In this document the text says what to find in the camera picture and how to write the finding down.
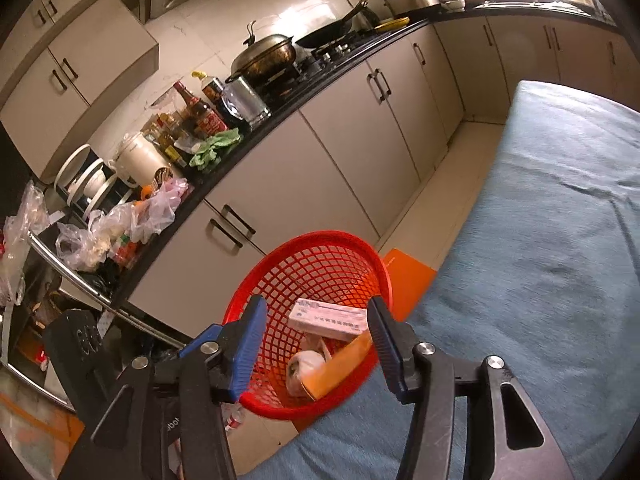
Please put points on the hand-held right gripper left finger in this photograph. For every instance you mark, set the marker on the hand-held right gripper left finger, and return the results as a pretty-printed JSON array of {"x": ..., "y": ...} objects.
[{"x": 247, "y": 350}]

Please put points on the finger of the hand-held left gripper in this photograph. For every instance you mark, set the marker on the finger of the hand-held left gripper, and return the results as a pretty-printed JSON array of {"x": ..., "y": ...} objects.
[{"x": 197, "y": 342}]

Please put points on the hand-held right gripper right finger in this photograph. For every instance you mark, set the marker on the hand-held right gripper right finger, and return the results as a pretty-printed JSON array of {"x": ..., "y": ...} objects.
[{"x": 385, "y": 345}]

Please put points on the yellow square container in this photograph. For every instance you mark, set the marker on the yellow square container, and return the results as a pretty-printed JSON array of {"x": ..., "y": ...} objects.
[{"x": 340, "y": 365}]

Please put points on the white paper wad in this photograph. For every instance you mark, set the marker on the white paper wad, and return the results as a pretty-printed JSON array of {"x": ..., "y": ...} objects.
[{"x": 305, "y": 365}]

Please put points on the white medicine box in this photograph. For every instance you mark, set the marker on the white medicine box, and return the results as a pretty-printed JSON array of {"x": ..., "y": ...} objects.
[{"x": 325, "y": 317}]

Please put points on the red mesh basket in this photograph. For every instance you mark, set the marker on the red mesh basket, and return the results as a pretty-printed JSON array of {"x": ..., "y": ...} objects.
[{"x": 320, "y": 270}]

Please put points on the orange plastic stool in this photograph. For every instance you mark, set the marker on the orange plastic stool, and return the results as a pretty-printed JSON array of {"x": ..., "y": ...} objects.
[{"x": 405, "y": 280}]

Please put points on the plastic bottle on floor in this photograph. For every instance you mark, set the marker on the plastic bottle on floor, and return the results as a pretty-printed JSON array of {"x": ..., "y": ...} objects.
[{"x": 234, "y": 417}]

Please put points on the pile of clear plastic bags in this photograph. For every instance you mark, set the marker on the pile of clear plastic bags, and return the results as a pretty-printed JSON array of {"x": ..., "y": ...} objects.
[{"x": 125, "y": 225}]

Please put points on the blue table cloth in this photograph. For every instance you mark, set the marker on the blue table cloth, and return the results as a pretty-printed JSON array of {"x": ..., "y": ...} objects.
[{"x": 525, "y": 260}]

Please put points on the white dish rack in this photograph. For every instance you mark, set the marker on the white dish rack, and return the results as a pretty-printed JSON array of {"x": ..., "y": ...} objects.
[{"x": 85, "y": 180}]

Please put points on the white electric kettle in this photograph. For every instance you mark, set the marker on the white electric kettle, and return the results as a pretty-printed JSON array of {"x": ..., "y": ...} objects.
[{"x": 140, "y": 160}]

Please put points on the green leafy vegetable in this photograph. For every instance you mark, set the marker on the green leafy vegetable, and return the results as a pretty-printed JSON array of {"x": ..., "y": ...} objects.
[{"x": 215, "y": 150}]

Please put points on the grey lower kitchen cabinets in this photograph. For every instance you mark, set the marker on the grey lower kitchen cabinets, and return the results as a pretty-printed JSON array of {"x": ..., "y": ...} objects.
[{"x": 325, "y": 160}]

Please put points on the group of small condiment bottles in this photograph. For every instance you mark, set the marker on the group of small condiment bottles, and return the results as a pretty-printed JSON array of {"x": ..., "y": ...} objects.
[{"x": 167, "y": 135}]

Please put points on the red labelled sauce bottle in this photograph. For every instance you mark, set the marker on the red labelled sauce bottle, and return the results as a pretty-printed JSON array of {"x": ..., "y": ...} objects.
[{"x": 205, "y": 115}]

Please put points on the steel pot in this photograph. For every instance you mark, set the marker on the steel pot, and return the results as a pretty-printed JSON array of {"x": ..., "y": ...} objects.
[{"x": 245, "y": 102}]

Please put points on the dark bottle with yellow cap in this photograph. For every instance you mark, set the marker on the dark bottle with yellow cap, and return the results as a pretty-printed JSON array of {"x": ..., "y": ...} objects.
[{"x": 217, "y": 95}]

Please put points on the grey upper cabinet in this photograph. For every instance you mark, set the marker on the grey upper cabinet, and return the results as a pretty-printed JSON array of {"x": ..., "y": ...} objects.
[{"x": 75, "y": 75}]

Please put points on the gas stove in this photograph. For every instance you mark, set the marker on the gas stove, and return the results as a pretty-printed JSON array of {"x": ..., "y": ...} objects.
[{"x": 325, "y": 60}]

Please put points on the steel wok with lid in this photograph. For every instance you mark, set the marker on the steel wok with lid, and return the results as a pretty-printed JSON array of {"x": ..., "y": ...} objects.
[{"x": 262, "y": 55}]

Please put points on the black frying pan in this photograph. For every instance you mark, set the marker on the black frying pan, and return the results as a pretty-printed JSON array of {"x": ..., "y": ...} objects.
[{"x": 325, "y": 35}]

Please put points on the yellow plate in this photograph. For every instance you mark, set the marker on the yellow plate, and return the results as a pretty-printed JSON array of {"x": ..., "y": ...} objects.
[{"x": 392, "y": 23}]

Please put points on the small white bowl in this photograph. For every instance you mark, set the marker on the small white bowl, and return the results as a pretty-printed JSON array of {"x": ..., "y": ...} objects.
[{"x": 454, "y": 5}]

